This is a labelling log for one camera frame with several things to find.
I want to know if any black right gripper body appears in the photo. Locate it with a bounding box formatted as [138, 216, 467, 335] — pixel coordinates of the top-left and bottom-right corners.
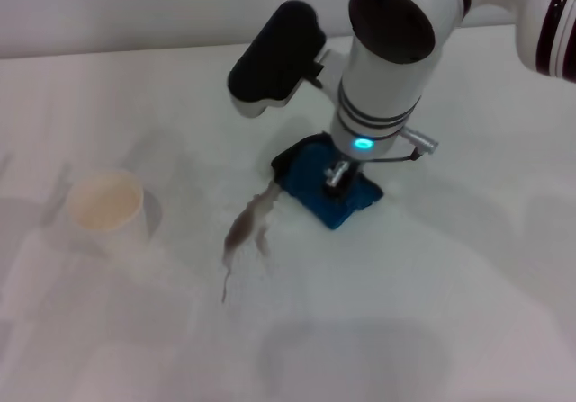
[322, 152, 361, 196]

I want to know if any blue rag with black trim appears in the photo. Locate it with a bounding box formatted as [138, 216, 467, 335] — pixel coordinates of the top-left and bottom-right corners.
[271, 134, 385, 231]

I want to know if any white paper cup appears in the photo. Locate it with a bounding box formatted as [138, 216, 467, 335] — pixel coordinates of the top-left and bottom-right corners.
[65, 167, 152, 259]

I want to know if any large black water stain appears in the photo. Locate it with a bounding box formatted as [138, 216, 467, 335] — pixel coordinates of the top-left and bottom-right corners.
[221, 181, 280, 304]

